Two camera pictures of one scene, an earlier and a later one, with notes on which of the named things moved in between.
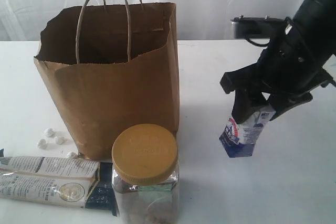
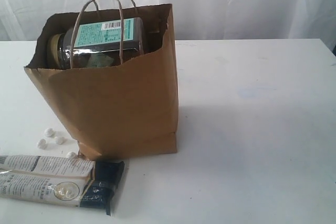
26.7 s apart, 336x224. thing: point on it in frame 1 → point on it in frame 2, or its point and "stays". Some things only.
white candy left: (42, 144) stays
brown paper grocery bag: (109, 68) stays
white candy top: (49, 132) stays
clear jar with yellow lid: (146, 174) → (97, 43)
